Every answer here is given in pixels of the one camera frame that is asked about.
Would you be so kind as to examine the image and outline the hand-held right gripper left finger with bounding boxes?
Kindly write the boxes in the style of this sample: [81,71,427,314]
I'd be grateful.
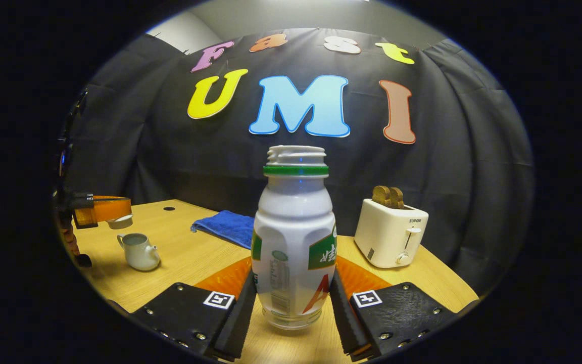
[128,256,258,362]

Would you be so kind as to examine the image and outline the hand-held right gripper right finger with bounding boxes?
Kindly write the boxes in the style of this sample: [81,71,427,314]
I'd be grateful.
[328,255,456,362]

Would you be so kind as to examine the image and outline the white spouted teacup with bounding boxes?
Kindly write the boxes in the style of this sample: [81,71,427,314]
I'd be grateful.
[117,233,161,272]

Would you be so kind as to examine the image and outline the white water bottle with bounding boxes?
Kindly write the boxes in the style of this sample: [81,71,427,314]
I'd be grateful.
[251,145,338,331]

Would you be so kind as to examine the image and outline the white toaster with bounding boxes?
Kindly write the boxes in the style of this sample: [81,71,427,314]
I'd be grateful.
[354,198,429,268]

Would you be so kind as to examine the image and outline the blue towel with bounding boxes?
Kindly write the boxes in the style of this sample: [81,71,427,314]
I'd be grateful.
[191,210,255,250]

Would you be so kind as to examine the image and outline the black backdrop cloth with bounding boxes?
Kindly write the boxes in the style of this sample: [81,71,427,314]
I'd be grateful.
[61,28,534,296]

